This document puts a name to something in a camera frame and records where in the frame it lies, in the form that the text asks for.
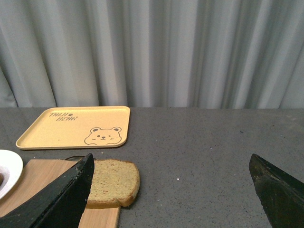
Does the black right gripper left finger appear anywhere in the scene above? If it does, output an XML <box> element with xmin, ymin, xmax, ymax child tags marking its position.
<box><xmin>0</xmin><ymin>154</ymin><xmax>95</xmax><ymax>228</ymax></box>

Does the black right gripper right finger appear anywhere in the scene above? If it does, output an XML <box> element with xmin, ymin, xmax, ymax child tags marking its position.
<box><xmin>249</xmin><ymin>154</ymin><xmax>304</xmax><ymax>228</ymax></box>

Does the bread slice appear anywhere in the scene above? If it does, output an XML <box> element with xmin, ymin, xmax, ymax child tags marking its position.
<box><xmin>86</xmin><ymin>159</ymin><xmax>140</xmax><ymax>209</ymax></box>

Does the white plate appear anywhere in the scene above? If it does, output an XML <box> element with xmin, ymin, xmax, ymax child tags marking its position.
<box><xmin>0</xmin><ymin>150</ymin><xmax>23</xmax><ymax>199</ymax></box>

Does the wooden cutting board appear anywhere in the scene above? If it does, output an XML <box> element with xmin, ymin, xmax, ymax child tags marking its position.
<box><xmin>0</xmin><ymin>160</ymin><xmax>120</xmax><ymax>228</ymax></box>

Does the yellow bear tray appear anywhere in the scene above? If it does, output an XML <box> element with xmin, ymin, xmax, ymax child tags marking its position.
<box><xmin>16</xmin><ymin>106</ymin><xmax>131</xmax><ymax>150</ymax></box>

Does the grey curtain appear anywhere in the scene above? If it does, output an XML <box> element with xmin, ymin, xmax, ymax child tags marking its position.
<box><xmin>0</xmin><ymin>0</ymin><xmax>304</xmax><ymax>109</ymax></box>

